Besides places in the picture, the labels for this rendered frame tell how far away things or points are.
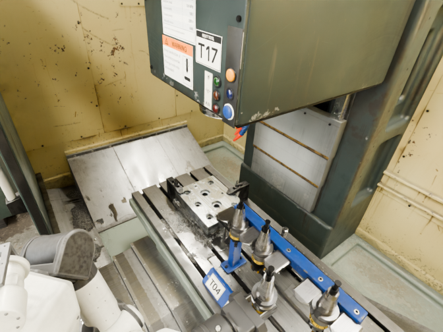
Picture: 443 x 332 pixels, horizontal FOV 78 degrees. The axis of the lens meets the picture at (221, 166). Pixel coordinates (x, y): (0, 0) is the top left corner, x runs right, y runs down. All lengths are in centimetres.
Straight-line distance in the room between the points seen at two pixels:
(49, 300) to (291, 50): 70
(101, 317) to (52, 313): 22
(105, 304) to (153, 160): 130
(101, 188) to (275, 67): 146
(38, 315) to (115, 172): 137
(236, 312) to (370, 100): 86
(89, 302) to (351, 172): 106
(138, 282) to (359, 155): 109
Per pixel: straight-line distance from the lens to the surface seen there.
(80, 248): 76
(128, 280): 138
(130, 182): 188
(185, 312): 123
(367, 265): 182
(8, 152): 117
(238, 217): 85
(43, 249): 79
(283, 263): 83
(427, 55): 143
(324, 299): 74
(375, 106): 117
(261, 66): 59
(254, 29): 56
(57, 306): 67
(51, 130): 191
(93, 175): 192
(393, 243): 182
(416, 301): 182
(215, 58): 62
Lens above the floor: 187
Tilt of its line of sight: 35 degrees down
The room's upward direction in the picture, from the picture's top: 4 degrees clockwise
